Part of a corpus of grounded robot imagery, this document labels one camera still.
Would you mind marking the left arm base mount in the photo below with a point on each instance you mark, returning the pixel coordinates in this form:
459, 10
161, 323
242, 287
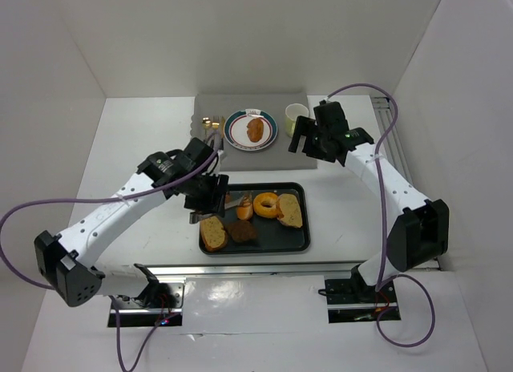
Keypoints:
165, 309

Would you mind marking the orange round bun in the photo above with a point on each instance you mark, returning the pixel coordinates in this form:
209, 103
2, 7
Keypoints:
244, 211

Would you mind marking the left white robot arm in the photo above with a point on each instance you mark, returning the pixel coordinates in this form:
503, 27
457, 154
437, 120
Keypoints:
68, 259

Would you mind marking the aluminium rail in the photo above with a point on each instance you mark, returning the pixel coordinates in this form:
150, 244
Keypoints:
394, 119
236, 270

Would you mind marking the bread slice right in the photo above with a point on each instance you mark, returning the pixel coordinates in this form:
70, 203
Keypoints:
289, 211

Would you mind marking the glazed donut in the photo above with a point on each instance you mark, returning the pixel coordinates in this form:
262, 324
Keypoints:
265, 205

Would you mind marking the gold fork green handle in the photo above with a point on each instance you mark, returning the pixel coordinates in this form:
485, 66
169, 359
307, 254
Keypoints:
215, 124

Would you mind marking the aluminium rail front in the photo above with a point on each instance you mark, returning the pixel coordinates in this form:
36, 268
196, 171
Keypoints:
236, 270

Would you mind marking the black tray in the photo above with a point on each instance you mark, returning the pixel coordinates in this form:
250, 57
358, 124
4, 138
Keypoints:
271, 235

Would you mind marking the gold spoon green handle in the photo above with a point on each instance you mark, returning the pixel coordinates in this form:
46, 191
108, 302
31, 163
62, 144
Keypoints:
206, 125

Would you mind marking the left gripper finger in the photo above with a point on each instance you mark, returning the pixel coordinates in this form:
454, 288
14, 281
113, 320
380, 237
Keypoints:
223, 185
219, 210

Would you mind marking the aluminium rail right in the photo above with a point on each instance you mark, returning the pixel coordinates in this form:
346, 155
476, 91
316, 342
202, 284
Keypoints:
394, 119

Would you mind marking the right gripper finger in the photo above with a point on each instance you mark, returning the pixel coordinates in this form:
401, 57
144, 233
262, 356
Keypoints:
304, 126
310, 145

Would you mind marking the pale green mug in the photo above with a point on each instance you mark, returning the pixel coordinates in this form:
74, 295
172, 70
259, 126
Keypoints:
292, 113

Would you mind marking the bread slice left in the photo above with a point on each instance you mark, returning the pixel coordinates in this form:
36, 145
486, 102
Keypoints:
213, 234

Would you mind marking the bread slice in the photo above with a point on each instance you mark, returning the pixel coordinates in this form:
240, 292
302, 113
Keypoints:
213, 234
289, 211

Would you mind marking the dark brown bread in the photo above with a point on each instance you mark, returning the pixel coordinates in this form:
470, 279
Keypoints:
241, 231

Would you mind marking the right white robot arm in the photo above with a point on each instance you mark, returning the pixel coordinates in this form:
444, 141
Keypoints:
362, 160

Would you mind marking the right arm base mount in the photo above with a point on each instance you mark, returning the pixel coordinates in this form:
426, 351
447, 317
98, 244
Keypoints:
346, 305

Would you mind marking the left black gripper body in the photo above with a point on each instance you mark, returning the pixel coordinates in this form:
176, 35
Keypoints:
207, 197

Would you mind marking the white plate green red rim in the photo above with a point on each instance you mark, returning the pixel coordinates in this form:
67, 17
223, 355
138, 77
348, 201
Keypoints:
235, 130

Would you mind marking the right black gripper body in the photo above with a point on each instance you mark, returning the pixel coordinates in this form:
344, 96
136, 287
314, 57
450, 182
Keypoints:
304, 133

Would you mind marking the brown oblong bread roll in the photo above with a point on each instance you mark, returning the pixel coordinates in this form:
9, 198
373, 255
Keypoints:
255, 129

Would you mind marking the gold knife green handle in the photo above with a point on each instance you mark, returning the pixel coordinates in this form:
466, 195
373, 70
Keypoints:
221, 129

